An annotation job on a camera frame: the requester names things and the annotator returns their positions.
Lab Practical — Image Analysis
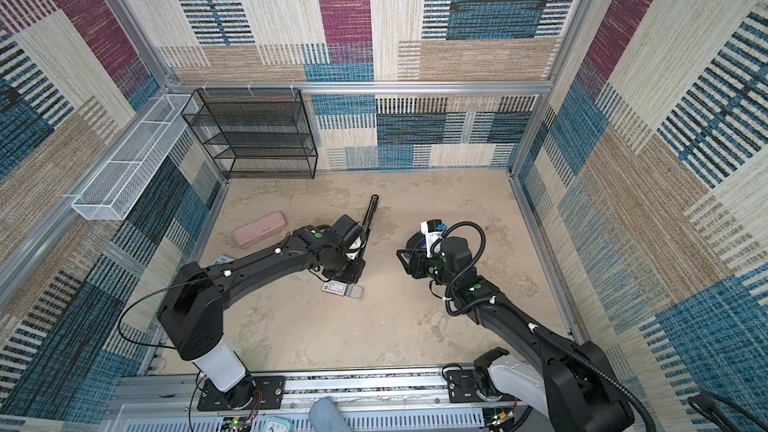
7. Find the red white staple box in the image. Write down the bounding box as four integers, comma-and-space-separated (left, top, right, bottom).
322, 281, 348, 297

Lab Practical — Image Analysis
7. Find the black stapler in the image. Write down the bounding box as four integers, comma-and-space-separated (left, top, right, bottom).
361, 194, 379, 234

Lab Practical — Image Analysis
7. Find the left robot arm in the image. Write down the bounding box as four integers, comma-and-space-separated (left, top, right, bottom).
157, 215, 371, 393

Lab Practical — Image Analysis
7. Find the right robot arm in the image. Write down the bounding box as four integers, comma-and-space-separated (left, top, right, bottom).
396, 237, 635, 431

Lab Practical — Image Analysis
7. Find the pink pencil case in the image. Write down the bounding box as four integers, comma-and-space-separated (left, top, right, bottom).
233, 211, 287, 248

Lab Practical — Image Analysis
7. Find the black mesh shelf rack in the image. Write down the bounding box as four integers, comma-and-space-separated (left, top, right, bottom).
181, 88, 318, 180

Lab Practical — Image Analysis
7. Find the grey rounded object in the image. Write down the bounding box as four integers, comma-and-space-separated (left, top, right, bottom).
308, 397, 353, 432

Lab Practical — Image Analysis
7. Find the teal electronics box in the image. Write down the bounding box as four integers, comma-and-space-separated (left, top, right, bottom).
261, 416, 294, 432

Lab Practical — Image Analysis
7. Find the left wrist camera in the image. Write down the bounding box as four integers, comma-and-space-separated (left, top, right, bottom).
346, 231, 367, 260

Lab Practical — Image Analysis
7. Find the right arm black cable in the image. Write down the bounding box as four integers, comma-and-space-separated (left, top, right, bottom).
428, 220, 659, 432

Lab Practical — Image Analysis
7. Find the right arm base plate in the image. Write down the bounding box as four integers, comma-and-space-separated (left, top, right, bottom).
440, 364, 516, 404

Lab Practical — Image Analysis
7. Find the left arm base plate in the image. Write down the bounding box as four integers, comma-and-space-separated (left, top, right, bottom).
196, 375, 286, 412

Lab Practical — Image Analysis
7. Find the white wire basket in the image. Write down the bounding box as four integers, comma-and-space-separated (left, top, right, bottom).
71, 94, 190, 221

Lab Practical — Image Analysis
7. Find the black cable corner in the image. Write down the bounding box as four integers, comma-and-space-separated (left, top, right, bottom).
686, 391, 767, 432

